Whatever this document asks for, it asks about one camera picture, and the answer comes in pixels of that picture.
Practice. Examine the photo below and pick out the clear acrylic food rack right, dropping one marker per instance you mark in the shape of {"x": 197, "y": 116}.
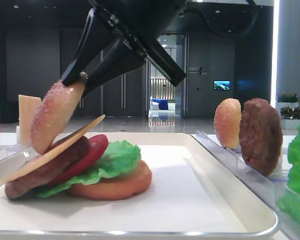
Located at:
{"x": 272, "y": 190}

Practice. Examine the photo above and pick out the brown meat patty on tray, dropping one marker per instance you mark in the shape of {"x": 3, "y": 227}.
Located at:
{"x": 46, "y": 173}

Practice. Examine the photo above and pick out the clear acrylic food rack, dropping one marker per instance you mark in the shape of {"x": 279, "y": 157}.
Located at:
{"x": 10, "y": 146}
{"x": 272, "y": 190}

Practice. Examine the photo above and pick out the clear acrylic food rack left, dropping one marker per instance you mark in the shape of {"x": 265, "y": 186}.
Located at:
{"x": 10, "y": 146}

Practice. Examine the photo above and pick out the white metal tray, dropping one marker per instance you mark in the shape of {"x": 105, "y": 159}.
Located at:
{"x": 192, "y": 197}

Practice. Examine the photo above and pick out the potted plants in background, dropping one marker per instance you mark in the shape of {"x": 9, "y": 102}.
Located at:
{"x": 288, "y": 108}

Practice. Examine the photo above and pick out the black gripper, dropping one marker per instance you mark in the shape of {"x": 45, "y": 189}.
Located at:
{"x": 134, "y": 26}

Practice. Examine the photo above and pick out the tomato slice on tray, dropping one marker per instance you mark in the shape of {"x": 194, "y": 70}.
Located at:
{"x": 98, "y": 145}

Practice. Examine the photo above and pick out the green lettuce on tray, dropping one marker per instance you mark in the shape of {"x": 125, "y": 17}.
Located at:
{"x": 120, "y": 157}

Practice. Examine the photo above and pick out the upright green lettuce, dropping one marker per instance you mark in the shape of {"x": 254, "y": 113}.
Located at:
{"x": 298, "y": 170}

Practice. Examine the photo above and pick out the upright cheese slice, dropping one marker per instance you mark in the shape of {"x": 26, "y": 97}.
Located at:
{"x": 27, "y": 108}

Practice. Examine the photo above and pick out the upright brown meat patty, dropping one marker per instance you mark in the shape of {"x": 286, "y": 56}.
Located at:
{"x": 260, "y": 136}

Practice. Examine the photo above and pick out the wall screen display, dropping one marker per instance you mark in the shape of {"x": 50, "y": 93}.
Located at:
{"x": 221, "y": 85}

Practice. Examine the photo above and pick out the cheese slice on tray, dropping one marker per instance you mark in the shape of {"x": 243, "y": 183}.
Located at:
{"x": 54, "y": 152}

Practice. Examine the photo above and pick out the bun slice top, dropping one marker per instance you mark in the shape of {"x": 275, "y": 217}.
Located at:
{"x": 54, "y": 113}

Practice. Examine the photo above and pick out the bottom bun on tray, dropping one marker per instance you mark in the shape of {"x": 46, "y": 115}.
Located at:
{"x": 121, "y": 187}

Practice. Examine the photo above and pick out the upright bun slice right rack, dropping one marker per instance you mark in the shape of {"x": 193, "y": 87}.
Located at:
{"x": 227, "y": 118}

